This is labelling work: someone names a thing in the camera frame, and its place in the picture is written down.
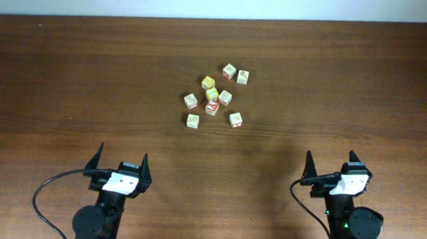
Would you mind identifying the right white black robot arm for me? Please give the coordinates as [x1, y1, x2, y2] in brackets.
[295, 150, 384, 239]

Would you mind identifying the wooden block left red edge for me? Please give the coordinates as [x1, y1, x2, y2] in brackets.
[183, 94, 198, 110]

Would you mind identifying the black camera cable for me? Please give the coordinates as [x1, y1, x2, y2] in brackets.
[29, 164, 113, 239]
[287, 170, 342, 239]

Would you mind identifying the plain wooden block lower left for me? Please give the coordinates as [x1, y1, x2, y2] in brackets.
[186, 114, 200, 129]

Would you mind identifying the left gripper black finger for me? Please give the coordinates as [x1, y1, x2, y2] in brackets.
[84, 143, 104, 171]
[140, 153, 151, 184]

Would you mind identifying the wooden block red circle letter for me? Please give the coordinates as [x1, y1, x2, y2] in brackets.
[218, 90, 233, 106]

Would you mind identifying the wooden block top right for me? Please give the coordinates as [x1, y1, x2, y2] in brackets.
[237, 69, 249, 85]

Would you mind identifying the wooden block red side top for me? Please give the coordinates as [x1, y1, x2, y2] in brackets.
[222, 64, 237, 80]

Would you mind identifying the wooden block red P letter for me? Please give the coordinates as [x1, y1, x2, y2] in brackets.
[229, 113, 243, 128]

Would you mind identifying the left black camera cable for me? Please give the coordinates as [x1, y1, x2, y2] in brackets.
[29, 164, 113, 239]

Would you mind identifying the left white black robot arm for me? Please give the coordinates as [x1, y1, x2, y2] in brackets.
[72, 145, 152, 239]

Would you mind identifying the red X letter block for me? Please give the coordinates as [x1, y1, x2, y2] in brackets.
[205, 100, 219, 116]

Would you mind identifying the yellow block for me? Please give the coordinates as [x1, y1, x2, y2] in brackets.
[205, 87, 219, 102]
[201, 76, 216, 90]

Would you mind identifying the right black camera cable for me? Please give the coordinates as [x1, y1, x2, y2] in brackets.
[287, 170, 342, 239]

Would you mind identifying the yellow block lower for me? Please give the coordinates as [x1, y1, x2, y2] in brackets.
[205, 87, 219, 102]

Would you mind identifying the yellow block upper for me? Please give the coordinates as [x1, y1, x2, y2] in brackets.
[201, 76, 216, 90]

